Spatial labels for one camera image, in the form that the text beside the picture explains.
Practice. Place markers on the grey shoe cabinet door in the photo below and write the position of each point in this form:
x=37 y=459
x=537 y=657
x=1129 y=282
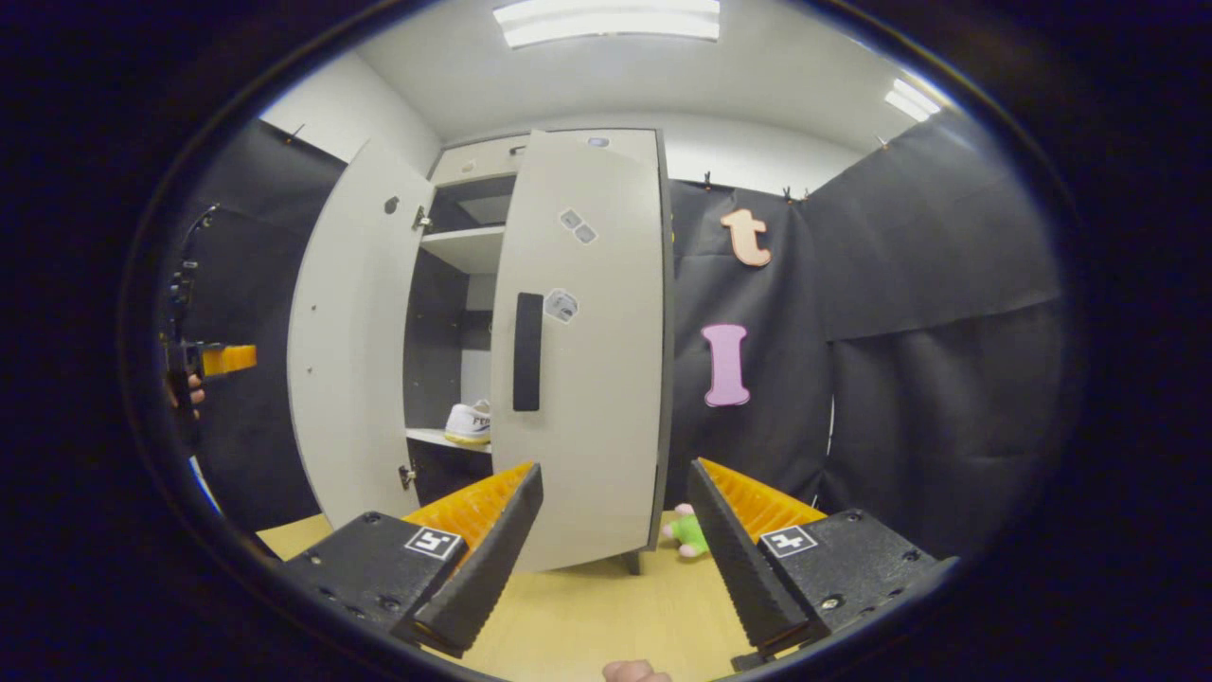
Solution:
x=350 y=332
x=597 y=426

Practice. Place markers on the black backdrop cloth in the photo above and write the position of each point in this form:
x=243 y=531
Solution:
x=900 y=284

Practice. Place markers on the grey shoe cabinet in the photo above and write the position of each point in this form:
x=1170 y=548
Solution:
x=440 y=313

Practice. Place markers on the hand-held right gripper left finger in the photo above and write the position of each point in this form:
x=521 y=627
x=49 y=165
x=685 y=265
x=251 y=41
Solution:
x=492 y=559

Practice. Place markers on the green and pink plush toy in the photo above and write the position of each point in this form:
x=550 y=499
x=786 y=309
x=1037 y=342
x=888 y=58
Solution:
x=689 y=535

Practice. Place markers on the white shoe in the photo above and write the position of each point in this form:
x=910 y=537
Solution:
x=466 y=423

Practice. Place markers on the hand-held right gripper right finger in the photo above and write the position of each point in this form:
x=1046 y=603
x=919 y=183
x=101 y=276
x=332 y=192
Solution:
x=739 y=559

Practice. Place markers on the white cabinet shelf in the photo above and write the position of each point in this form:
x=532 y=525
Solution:
x=469 y=248
x=426 y=439

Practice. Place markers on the long ceiling light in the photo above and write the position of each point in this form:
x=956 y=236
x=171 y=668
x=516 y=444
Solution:
x=914 y=99
x=606 y=21

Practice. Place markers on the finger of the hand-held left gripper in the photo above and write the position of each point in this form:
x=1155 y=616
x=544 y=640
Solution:
x=229 y=360

